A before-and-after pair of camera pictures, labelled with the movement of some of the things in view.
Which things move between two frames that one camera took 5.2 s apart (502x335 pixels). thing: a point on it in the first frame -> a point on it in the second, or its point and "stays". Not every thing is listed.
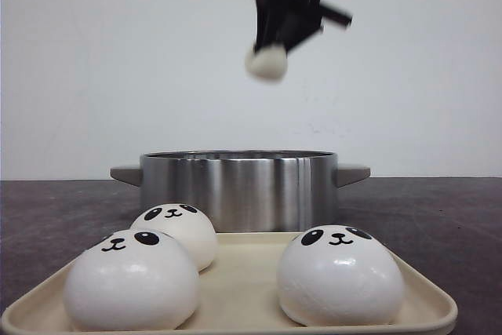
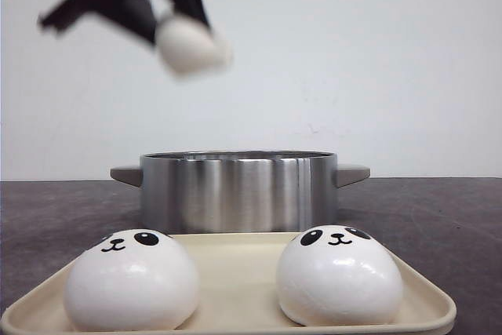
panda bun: (340, 275) stays
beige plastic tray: (238, 295) stays
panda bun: (133, 280) stays
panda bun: (187, 223) -> (188, 47)
